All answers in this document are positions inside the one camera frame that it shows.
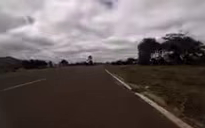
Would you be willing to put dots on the distant row of trees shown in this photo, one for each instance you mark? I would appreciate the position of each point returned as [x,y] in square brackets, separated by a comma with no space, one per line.
[73,62]

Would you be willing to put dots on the clump of dark trees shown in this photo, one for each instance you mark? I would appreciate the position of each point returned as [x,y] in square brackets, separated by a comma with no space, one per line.
[175,50]

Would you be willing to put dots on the dark hill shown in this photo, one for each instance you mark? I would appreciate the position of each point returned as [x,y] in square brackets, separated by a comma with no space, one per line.
[5,62]

